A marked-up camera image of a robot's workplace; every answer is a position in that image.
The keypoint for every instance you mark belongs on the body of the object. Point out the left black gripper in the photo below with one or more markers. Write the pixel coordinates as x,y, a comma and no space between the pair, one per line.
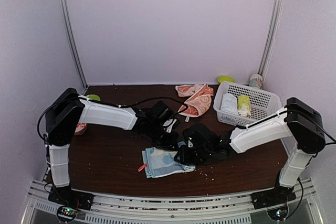
170,143

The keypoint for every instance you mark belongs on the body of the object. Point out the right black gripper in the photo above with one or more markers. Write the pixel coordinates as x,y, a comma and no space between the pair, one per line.
184,157

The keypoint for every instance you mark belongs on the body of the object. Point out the blue polka dot towel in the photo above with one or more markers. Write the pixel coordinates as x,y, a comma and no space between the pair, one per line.
159,163

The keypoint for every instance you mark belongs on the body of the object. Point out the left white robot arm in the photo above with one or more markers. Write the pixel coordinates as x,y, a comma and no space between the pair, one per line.
71,109

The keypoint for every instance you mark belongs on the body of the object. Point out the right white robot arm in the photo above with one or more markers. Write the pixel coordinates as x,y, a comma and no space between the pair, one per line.
296,119

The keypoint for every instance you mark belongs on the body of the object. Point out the orange patterned towel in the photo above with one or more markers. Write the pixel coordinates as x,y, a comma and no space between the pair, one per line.
199,99

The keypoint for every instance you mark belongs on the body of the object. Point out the white rolled towel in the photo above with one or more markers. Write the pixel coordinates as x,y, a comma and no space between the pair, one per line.
229,103

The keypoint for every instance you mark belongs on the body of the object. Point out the white plastic basket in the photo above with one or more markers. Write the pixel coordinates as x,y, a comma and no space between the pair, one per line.
252,104

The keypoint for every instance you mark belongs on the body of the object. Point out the green rolled towel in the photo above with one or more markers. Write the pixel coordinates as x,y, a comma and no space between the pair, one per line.
244,107

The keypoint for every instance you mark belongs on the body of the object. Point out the green plate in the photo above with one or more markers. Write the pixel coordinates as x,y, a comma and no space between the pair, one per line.
94,97

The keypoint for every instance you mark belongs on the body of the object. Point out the small green bowl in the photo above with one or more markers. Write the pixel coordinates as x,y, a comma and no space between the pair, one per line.
225,78

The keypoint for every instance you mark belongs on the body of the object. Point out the orange patterned bowl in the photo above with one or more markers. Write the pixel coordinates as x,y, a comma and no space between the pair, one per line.
80,129

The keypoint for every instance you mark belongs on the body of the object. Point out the patterned paper cup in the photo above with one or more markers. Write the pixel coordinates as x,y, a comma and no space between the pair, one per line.
256,81

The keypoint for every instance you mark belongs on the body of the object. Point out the front metal rail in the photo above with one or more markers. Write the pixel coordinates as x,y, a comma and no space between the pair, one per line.
229,208

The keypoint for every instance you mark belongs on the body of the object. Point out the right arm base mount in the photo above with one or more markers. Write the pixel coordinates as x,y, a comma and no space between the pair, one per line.
275,200

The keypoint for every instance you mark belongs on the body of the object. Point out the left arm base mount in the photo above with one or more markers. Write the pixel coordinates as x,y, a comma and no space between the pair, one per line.
71,202

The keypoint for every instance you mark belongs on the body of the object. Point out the left aluminium frame post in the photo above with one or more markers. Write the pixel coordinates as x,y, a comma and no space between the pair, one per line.
72,44

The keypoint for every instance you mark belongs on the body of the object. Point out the aluminium frame post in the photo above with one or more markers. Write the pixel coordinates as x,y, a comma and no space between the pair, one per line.
72,44
270,39

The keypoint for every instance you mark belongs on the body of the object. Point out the right aluminium frame post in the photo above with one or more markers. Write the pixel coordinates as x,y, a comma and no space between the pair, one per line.
270,39

